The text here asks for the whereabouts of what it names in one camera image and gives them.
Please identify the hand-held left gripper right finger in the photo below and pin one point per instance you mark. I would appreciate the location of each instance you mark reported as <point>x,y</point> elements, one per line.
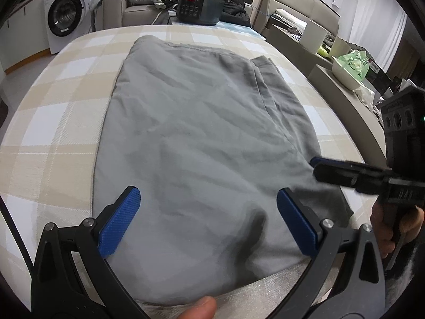
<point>298,222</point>

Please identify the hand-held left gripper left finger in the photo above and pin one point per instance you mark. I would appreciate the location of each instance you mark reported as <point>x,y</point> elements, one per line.
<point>119,219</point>

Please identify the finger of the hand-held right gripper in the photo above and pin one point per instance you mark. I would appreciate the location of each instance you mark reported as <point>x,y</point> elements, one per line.
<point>338,172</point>

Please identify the grey shorts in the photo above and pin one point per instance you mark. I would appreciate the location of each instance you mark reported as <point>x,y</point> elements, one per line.
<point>199,139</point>

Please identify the person's right forearm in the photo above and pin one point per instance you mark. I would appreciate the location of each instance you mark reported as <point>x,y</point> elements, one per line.
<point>405,282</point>

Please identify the pile of dark clothes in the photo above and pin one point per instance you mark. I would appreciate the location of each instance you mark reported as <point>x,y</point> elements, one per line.
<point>232,3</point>

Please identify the person's right hand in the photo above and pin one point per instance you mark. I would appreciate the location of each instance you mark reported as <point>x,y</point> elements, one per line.
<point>377,229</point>

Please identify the person's left hand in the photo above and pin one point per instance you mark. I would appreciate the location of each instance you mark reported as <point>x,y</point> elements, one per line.
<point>199,309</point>

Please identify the white crumpled tissue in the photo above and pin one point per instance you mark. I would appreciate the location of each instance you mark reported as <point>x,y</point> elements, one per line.
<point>363,98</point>

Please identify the grey bedside ledge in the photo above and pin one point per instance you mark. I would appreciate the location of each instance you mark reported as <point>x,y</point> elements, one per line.
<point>345,106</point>

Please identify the black box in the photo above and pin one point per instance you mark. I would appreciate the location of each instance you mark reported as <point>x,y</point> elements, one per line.
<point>378,74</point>

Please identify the white bowl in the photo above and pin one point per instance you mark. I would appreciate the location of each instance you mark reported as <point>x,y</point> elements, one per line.
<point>345,76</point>

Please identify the small white cup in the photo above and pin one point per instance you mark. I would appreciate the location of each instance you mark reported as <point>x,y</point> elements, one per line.
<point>340,46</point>

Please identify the beige checked bed blanket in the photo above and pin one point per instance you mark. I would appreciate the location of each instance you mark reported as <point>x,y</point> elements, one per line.
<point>53,106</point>

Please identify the white cylindrical container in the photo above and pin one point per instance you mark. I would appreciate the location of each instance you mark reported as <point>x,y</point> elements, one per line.
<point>312,36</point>

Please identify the white pillow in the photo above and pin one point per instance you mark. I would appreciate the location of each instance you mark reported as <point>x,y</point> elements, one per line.
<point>289,16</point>

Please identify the light blue cloth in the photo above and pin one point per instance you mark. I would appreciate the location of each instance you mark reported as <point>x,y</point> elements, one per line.
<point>239,28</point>

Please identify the beige sofa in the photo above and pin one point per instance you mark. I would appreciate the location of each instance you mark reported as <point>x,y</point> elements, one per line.
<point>139,15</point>

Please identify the white cabinet counter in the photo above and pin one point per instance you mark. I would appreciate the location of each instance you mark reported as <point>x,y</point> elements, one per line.
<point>26,33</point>

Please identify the white washing machine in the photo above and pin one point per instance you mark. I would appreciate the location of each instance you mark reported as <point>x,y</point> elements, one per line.
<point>66,16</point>

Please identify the black appliance with red display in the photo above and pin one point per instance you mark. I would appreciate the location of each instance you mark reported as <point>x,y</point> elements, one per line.
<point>199,6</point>

